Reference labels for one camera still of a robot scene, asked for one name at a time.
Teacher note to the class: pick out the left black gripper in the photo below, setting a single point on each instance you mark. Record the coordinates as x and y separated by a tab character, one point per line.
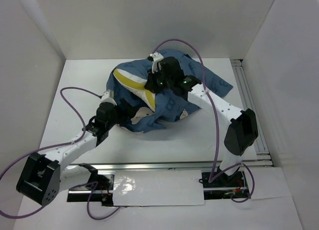
128	112

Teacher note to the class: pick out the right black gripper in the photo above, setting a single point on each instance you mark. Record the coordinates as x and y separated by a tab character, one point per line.
150	84

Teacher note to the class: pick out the blue cartoon print pillowcase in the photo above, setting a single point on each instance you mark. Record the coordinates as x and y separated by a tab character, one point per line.
169	107

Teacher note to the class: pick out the white pillow yellow edge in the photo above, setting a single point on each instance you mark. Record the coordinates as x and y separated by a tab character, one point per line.
136	85

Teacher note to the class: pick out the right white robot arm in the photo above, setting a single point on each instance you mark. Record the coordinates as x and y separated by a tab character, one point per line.
241	125

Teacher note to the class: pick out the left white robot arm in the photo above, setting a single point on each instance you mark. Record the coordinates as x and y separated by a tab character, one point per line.
45	175

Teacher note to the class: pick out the white cover plate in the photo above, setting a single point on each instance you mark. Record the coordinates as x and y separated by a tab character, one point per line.
158	188

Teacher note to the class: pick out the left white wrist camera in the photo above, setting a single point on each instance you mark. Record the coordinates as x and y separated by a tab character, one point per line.
108	97

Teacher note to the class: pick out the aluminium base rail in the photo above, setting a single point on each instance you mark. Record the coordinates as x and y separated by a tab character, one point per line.
237	187

